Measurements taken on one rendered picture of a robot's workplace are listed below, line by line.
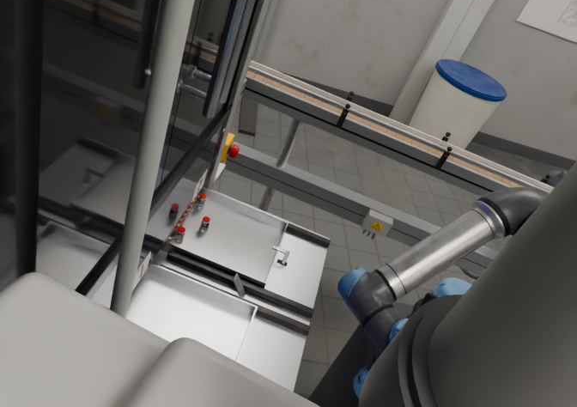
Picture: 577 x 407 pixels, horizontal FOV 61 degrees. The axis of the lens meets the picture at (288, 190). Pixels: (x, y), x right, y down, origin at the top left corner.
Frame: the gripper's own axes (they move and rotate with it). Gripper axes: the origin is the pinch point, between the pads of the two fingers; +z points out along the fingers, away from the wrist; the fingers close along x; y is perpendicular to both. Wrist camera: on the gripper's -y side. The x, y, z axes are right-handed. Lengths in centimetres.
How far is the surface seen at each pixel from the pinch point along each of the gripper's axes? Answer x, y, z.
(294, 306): -29.5, 10.3, -21.6
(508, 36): -116, 0, 338
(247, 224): -59, 6, -11
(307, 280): -34.8, 11.7, -10.1
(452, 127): -110, 62, 263
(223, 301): -41, 8, -36
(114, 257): -35, -25, -66
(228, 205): -67, 3, -12
